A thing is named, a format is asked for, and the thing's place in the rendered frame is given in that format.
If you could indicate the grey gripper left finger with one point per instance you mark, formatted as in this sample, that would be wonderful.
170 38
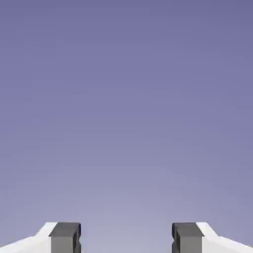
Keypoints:
62 237

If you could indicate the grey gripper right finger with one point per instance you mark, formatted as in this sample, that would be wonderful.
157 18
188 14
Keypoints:
189 237

